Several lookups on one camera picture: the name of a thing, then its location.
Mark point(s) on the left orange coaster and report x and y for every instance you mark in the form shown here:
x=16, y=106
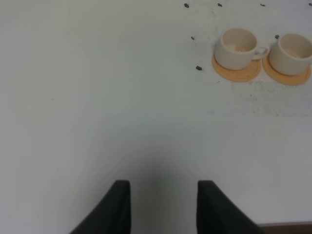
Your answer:
x=245, y=75

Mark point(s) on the left white teacup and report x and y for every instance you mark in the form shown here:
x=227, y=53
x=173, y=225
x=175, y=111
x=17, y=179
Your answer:
x=237, y=48

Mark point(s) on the right white teacup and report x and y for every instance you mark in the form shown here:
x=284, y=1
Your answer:
x=291, y=55

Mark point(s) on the right orange coaster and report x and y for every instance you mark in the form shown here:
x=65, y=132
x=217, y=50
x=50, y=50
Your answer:
x=284, y=79

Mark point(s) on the white teacup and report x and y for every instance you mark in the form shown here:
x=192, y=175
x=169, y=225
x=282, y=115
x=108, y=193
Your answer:
x=291, y=55
x=237, y=48

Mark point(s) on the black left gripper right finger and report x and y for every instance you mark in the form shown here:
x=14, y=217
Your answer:
x=216, y=214

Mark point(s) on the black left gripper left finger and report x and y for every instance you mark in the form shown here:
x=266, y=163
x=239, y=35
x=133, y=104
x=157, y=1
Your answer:
x=113, y=213

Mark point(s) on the orange coaster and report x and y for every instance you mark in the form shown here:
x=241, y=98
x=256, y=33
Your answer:
x=284, y=79
x=245, y=75

